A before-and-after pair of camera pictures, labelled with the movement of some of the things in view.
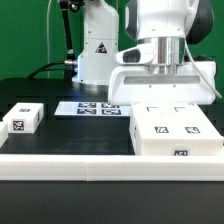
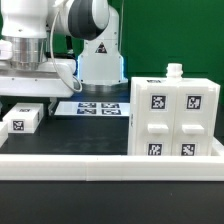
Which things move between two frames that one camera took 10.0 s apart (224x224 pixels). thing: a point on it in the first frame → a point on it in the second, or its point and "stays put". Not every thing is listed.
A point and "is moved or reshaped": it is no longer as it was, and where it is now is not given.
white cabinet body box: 172,129 stays put
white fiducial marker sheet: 92,108 stays put
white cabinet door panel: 189,121 is moved or reshaped
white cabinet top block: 24,117 stays put
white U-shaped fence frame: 62,167 stays put
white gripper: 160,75 → 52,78
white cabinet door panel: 152,121 is moved or reshaped
